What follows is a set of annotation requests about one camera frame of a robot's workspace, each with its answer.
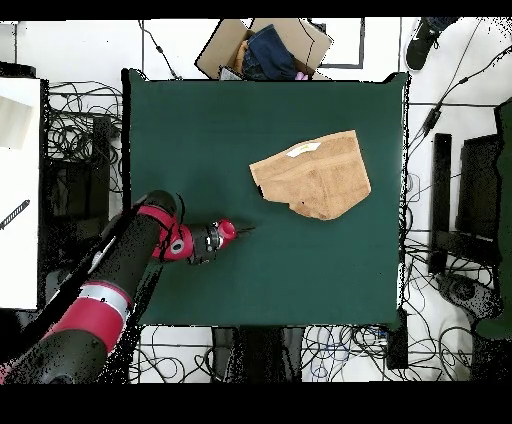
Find orange terry towel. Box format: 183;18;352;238
248;129;372;221

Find black flat panel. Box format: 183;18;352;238
455;133;501;241

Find dark green table cloth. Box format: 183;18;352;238
121;68;411;329

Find black equipment rack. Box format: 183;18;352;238
41;115;121;273

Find orange cloth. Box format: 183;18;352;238
233;39;249;75

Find brown cardboard box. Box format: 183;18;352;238
194;17;334;81

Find dark blue jeans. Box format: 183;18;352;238
241;23;298;81

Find black rectangular box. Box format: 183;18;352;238
384;309;410;371

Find white table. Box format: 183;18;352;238
0;77;41;310

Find black ridged tool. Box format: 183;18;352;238
0;198;32;231

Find black office chair base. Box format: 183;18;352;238
435;271;503;321

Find person's foot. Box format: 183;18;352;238
404;17;460;72

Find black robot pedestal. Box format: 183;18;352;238
211;327;306;381

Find black upright post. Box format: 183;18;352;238
429;132;453;275

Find black power adapter with cable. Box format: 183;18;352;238
407;43;512;155

